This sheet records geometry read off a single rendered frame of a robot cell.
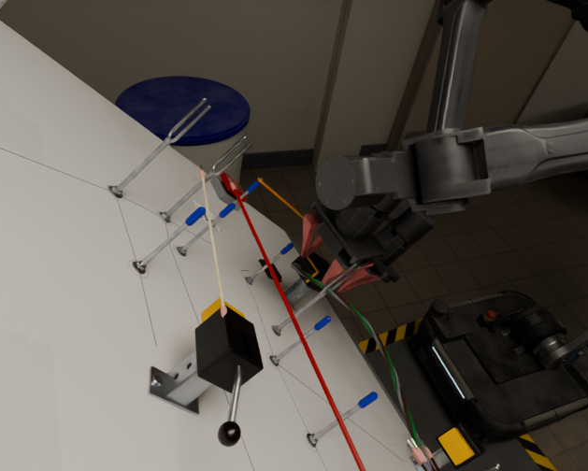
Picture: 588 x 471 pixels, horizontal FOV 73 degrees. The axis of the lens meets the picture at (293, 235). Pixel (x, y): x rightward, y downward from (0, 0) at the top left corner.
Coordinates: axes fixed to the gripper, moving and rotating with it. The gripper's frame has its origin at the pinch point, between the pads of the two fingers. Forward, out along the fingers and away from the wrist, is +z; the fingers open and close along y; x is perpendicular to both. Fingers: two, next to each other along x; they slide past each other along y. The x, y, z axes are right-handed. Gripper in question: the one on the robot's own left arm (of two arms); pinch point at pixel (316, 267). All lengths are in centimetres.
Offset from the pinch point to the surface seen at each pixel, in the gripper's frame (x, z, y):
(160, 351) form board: -28.7, -6.6, 8.2
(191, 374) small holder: -28.7, -10.1, 11.9
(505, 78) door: 264, -11, -110
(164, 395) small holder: -30.0, -7.8, 12.0
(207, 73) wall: 76, 56, -161
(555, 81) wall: 319, -26, -101
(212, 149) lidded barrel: 49, 56, -97
